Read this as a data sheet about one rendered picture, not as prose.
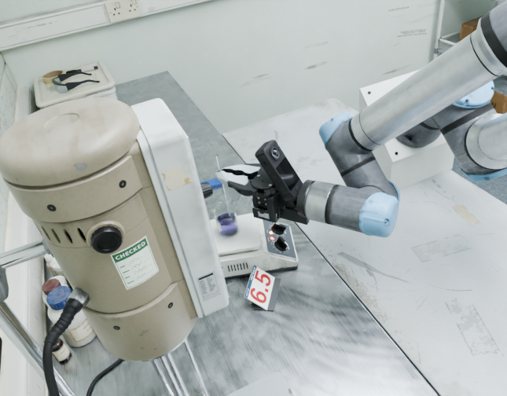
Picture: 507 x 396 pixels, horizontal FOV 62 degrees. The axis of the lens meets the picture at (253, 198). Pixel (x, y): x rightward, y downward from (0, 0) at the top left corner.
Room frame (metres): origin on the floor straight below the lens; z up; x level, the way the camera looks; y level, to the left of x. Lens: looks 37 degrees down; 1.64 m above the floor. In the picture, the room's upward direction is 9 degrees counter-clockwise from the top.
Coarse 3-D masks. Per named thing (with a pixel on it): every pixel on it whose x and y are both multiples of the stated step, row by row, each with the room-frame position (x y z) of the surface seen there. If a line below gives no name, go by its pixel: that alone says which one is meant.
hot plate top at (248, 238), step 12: (240, 216) 0.79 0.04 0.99; (252, 216) 0.78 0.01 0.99; (216, 228) 0.76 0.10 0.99; (240, 228) 0.75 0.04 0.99; (252, 228) 0.74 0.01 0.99; (216, 240) 0.72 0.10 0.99; (228, 240) 0.71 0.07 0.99; (240, 240) 0.71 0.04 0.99; (252, 240) 0.70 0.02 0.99; (228, 252) 0.68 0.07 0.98
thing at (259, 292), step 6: (258, 270) 0.66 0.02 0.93; (258, 276) 0.64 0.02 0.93; (264, 276) 0.65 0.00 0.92; (270, 276) 0.66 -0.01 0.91; (252, 282) 0.62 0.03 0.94; (258, 282) 0.63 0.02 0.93; (264, 282) 0.63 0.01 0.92; (270, 282) 0.64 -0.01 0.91; (252, 288) 0.61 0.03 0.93; (258, 288) 0.61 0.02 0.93; (264, 288) 0.62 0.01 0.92; (252, 294) 0.60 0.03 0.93; (258, 294) 0.60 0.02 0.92; (264, 294) 0.61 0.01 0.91; (258, 300) 0.59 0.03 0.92; (264, 300) 0.59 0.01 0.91; (264, 306) 0.58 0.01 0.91
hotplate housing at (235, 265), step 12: (264, 240) 0.71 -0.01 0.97; (240, 252) 0.69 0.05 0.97; (252, 252) 0.68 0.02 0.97; (264, 252) 0.68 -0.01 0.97; (228, 264) 0.67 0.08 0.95; (240, 264) 0.67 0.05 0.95; (252, 264) 0.67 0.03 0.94; (264, 264) 0.67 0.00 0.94; (276, 264) 0.67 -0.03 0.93; (288, 264) 0.67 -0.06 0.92; (228, 276) 0.67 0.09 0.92; (240, 276) 0.68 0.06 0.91
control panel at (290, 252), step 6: (264, 222) 0.78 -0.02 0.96; (270, 222) 0.79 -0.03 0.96; (264, 228) 0.76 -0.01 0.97; (270, 228) 0.77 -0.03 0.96; (288, 228) 0.78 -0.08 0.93; (270, 234) 0.74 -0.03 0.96; (276, 234) 0.75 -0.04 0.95; (282, 234) 0.75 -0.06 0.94; (288, 234) 0.76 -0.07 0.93; (270, 240) 0.72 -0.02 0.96; (288, 240) 0.73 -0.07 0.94; (270, 246) 0.70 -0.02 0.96; (288, 246) 0.71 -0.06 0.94; (270, 252) 0.68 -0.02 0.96; (276, 252) 0.68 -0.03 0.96; (282, 252) 0.69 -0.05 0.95; (288, 252) 0.69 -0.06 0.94; (294, 252) 0.70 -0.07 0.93
